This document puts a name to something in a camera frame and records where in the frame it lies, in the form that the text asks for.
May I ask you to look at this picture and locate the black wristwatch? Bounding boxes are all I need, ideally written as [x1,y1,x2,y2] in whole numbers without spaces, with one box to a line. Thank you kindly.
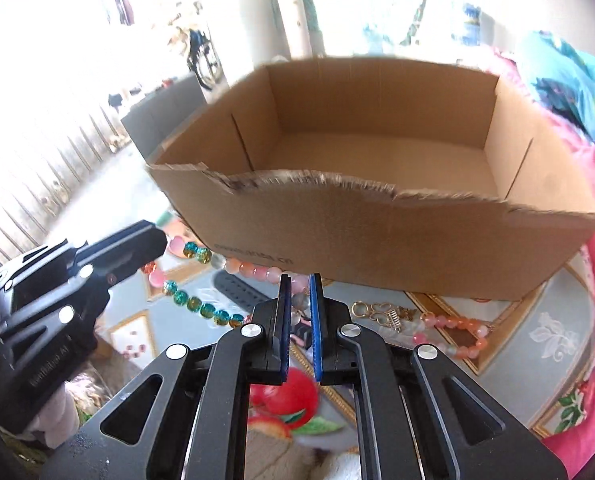
[212,271,313,346]

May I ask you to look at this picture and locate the dark grey cabinet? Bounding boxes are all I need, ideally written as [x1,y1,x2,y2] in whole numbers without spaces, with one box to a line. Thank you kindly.
[121,74,206,160]

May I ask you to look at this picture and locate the brown cardboard box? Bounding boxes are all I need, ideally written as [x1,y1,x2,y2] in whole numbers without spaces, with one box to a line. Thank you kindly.
[149,58,595,300]

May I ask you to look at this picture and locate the floral fruit-print bedsheet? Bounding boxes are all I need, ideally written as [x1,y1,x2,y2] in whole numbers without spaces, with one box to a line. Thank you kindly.
[76,209,595,480]

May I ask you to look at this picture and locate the gold clasp earring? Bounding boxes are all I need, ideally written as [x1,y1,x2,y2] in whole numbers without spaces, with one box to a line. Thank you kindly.
[351,301,419,333]

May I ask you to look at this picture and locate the green blue bead bracelet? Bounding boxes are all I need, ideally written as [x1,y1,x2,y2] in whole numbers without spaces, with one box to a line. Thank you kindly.
[162,240,247,330]

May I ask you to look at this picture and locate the bicycle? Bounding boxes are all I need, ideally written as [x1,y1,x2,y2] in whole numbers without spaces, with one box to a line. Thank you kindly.
[187,29,224,91]

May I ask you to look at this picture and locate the blue patterned pillow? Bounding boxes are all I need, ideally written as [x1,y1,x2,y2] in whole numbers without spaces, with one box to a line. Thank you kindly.
[515,32,595,144]

